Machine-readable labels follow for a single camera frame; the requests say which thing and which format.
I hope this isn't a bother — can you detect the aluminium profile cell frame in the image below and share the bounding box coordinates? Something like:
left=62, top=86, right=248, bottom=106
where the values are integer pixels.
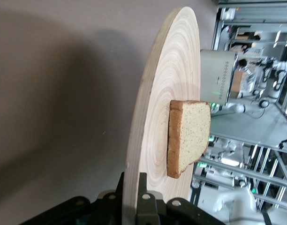
left=190, top=0, right=287, bottom=225

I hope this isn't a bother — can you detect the brown cardboard box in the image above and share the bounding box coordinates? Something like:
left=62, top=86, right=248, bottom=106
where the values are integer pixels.
left=230, top=70, right=245, bottom=99

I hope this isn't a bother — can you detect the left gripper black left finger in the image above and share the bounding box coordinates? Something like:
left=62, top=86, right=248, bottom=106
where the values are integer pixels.
left=16, top=172, right=127, bottom=225

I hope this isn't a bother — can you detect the brown table cover sheet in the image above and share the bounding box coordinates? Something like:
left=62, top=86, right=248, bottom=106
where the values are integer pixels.
left=0, top=0, right=218, bottom=225

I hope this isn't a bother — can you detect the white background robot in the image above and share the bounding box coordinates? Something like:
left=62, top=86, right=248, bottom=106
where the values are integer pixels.
left=252, top=57, right=287, bottom=108

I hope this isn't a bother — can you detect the cream and chrome toaster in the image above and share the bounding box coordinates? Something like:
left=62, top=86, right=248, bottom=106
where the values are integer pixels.
left=200, top=49, right=239, bottom=109

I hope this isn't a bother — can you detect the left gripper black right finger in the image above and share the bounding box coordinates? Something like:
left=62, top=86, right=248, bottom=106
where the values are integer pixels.
left=136, top=172, right=225, bottom=225

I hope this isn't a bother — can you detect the brown-crusted bread slice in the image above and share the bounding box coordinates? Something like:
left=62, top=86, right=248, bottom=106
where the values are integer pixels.
left=166, top=99, right=211, bottom=178

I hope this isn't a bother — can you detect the round wooden plate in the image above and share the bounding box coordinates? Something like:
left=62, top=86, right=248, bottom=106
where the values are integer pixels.
left=121, top=7, right=201, bottom=225

